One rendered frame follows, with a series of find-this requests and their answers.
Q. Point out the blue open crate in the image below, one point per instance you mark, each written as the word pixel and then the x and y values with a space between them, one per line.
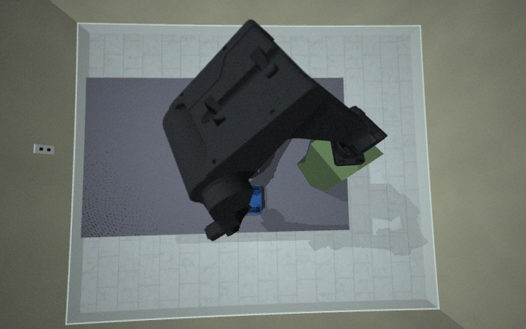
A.
pixel 256 200

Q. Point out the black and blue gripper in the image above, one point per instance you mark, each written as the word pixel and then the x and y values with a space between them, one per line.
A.
pixel 246 210

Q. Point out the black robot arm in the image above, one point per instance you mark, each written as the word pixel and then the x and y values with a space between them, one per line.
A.
pixel 216 158

